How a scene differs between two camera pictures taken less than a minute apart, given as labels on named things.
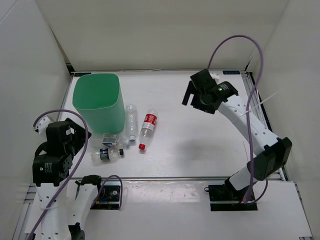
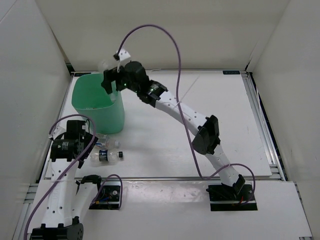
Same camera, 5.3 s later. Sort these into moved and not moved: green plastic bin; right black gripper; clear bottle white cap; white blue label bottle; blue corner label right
Moved: white blue label bottle; clear bottle white cap; right black gripper
Not moved: green plastic bin; blue corner label right
